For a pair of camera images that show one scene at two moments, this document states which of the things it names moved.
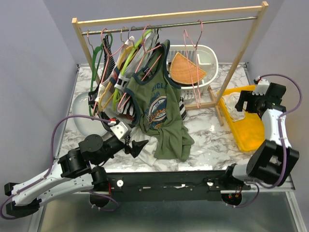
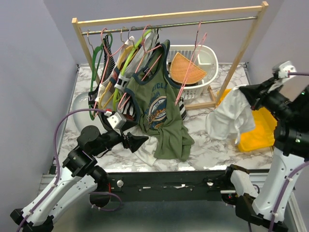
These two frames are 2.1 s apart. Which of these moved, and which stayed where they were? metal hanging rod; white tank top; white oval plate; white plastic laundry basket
Moved: white tank top
Stayed: white oval plate; metal hanging rod; white plastic laundry basket
